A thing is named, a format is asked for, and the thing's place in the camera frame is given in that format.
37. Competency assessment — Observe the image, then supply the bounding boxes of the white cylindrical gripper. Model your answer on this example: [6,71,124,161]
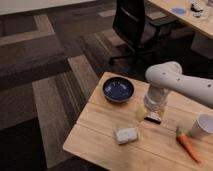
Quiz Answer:
[136,85,169,121]

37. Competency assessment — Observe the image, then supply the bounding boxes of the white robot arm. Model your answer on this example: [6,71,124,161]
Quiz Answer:
[136,61,213,121]

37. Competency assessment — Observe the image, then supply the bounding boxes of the white sponge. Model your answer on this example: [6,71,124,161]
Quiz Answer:
[115,127,138,144]

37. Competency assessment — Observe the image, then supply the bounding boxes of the orange carrot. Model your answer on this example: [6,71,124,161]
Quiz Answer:
[176,129,201,163]

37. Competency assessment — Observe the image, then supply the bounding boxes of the dark blue bowl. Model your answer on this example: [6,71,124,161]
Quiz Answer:
[102,77,134,103]

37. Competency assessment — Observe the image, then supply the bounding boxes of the white paper cup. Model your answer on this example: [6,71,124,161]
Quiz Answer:
[189,114,213,139]

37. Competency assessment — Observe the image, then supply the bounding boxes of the black office chair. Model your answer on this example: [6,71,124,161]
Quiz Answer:
[109,0,175,65]

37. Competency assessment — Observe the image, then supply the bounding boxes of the wooden far desk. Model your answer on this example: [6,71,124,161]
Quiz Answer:
[147,0,213,39]

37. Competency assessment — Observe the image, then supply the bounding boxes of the blue round disc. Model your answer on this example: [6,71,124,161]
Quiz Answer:
[172,8,186,14]

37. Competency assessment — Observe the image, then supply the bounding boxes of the small objects on far desk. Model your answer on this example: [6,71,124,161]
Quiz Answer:
[190,0,212,19]

